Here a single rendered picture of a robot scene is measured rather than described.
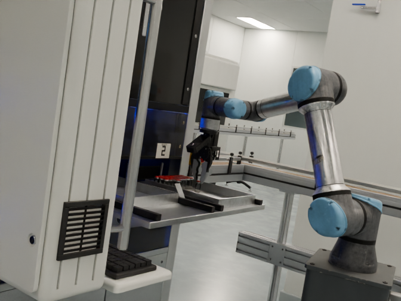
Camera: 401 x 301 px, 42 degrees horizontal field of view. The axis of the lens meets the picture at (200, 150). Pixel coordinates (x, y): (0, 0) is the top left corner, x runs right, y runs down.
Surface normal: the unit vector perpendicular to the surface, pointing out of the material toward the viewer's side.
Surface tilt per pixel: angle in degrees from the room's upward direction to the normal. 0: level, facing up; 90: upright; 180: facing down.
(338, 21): 90
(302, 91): 83
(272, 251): 90
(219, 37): 90
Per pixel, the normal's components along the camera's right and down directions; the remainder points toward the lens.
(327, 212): -0.74, 0.07
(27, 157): -0.59, -0.02
